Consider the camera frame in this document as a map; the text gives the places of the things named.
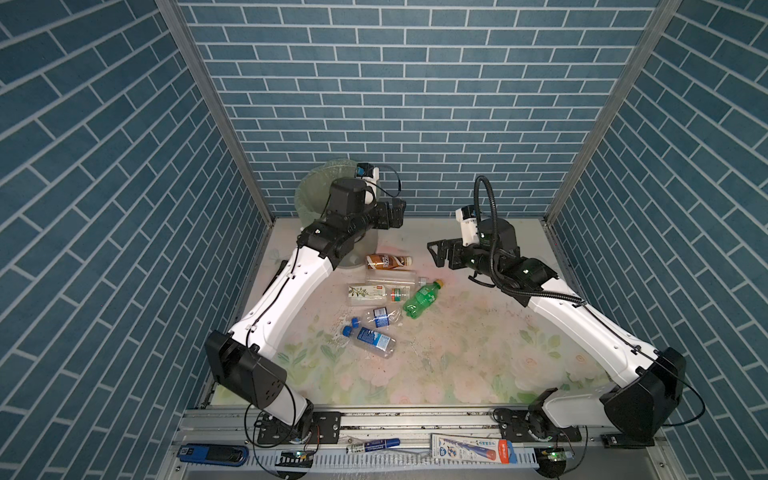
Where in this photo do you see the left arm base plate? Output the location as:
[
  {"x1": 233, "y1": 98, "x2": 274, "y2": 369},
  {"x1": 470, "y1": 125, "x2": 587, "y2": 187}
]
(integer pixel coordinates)
[{"x1": 255, "y1": 411, "x2": 342, "y2": 447}]

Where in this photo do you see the brown coffee bottle left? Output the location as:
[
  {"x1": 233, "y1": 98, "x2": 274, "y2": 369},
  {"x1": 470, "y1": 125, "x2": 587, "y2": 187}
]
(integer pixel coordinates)
[{"x1": 366, "y1": 253, "x2": 413, "y2": 270}]

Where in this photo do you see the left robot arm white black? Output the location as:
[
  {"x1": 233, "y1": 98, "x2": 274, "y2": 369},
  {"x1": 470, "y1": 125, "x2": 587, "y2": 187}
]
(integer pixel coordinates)
[{"x1": 205, "y1": 178, "x2": 406, "y2": 439}]

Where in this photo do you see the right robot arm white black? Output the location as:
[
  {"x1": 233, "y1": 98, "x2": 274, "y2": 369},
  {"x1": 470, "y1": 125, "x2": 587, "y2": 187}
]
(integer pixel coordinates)
[{"x1": 427, "y1": 218, "x2": 686, "y2": 442}]

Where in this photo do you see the black remote right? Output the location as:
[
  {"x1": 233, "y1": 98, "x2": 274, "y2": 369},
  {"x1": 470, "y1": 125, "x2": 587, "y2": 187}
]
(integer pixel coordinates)
[{"x1": 600, "y1": 432, "x2": 655, "y2": 449}]

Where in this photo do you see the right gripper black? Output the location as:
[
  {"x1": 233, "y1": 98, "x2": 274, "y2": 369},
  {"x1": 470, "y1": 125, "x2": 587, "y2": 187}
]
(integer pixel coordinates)
[{"x1": 428, "y1": 237, "x2": 501, "y2": 282}]

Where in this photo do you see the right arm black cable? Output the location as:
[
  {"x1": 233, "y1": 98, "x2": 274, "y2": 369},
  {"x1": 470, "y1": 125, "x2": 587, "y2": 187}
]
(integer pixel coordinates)
[{"x1": 472, "y1": 175, "x2": 706, "y2": 428}]

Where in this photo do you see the green soda bottle yellow cap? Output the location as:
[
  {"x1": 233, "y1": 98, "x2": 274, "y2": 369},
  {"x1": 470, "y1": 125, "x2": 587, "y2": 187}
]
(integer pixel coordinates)
[{"x1": 403, "y1": 279, "x2": 444, "y2": 319}]

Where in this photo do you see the mesh bin with green bag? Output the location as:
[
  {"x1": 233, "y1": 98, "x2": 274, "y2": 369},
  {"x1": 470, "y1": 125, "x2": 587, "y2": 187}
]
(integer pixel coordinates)
[{"x1": 294, "y1": 158, "x2": 379, "y2": 268}]

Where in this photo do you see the white red toothpaste box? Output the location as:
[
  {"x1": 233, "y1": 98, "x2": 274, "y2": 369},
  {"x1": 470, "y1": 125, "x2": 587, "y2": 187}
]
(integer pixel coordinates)
[{"x1": 431, "y1": 434, "x2": 518, "y2": 465}]

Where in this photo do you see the blue cap bottle blue label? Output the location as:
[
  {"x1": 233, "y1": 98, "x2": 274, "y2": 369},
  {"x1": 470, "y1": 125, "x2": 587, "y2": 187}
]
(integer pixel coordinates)
[{"x1": 342, "y1": 325, "x2": 396, "y2": 358}]

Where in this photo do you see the blue marker pen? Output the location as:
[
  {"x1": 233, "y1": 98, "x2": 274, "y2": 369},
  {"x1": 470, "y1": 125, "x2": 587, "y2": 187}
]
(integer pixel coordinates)
[{"x1": 346, "y1": 438, "x2": 401, "y2": 454}]

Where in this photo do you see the white tea bottle green label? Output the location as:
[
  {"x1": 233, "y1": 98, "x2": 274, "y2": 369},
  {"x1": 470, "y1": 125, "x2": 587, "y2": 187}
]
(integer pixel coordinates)
[{"x1": 347, "y1": 284, "x2": 412, "y2": 307}]

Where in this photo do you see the blue black handheld device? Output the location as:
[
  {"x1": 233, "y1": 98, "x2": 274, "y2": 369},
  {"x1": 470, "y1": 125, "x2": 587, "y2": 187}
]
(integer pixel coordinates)
[{"x1": 177, "y1": 443, "x2": 249, "y2": 467}]

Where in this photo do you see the white slotted cable duct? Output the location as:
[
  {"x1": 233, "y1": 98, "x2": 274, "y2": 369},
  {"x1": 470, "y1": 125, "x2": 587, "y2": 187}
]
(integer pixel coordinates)
[{"x1": 258, "y1": 449, "x2": 539, "y2": 473}]

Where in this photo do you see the small crushed bottle blue label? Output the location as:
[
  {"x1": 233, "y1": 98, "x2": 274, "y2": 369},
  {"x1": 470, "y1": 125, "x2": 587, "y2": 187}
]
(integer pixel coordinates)
[{"x1": 360, "y1": 306, "x2": 402, "y2": 329}]

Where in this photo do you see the clear frosted bottle white cap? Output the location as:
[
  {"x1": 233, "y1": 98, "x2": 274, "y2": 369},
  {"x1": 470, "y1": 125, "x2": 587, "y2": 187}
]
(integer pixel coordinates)
[{"x1": 366, "y1": 269, "x2": 428, "y2": 289}]

